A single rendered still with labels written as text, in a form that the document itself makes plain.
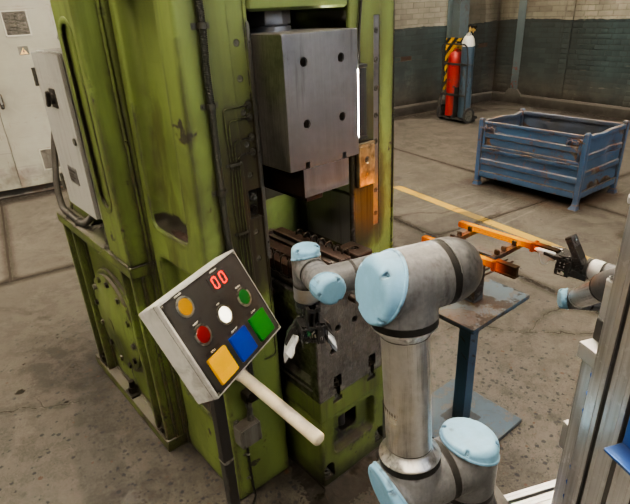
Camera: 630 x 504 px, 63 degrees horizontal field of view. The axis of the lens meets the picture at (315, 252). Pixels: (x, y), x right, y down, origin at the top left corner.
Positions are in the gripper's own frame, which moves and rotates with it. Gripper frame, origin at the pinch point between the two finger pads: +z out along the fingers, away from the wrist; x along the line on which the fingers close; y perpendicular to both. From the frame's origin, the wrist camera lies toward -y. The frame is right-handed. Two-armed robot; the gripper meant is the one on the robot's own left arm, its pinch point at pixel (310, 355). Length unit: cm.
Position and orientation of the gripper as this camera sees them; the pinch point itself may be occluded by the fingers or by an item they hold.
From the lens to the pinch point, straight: 148.8
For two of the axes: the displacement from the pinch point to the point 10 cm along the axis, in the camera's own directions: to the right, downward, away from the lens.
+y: 2.7, 4.0, -8.8
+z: 0.5, 9.0, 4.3
